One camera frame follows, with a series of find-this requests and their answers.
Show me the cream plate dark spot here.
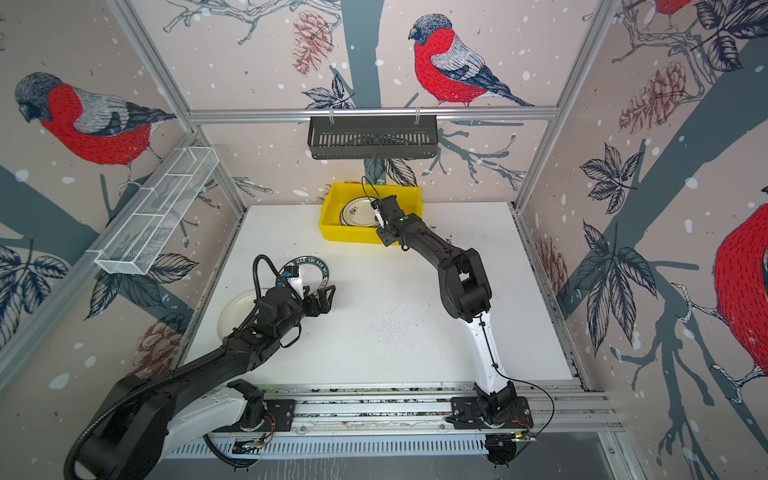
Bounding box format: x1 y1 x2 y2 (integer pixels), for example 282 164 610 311
339 197 380 228

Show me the large green rim lettered plate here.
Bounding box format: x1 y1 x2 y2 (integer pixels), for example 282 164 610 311
280 255 330 288

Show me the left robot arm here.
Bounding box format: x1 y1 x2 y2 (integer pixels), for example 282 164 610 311
63 286 335 479

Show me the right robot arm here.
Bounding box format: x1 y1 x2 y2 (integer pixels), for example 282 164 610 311
372 195 519 427

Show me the yellow plastic bin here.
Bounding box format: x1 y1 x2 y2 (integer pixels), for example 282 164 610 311
318 183 423 246

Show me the plain cream plate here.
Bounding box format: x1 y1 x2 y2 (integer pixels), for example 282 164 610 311
217 289 257 340

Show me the black hanging basket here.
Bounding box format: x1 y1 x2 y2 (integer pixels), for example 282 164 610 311
307 115 439 160

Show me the aluminium cross bar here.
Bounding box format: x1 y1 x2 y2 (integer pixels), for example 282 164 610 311
187 106 560 125

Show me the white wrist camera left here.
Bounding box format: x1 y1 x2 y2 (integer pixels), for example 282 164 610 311
281 264 304 297

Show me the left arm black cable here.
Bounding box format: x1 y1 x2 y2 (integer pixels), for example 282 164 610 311
252 254 301 301

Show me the base rail assembly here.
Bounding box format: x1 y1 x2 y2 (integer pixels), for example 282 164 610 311
161 383 619 460

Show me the white wire mesh basket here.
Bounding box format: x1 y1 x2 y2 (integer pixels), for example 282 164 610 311
95 146 219 275

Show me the aluminium frame post right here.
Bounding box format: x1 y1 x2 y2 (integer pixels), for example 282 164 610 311
515 0 620 215

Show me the aluminium frame post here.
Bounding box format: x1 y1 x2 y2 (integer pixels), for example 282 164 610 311
515 0 620 215
106 0 247 217

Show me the aluminium frame post left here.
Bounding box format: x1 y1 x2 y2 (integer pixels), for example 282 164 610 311
106 0 247 217

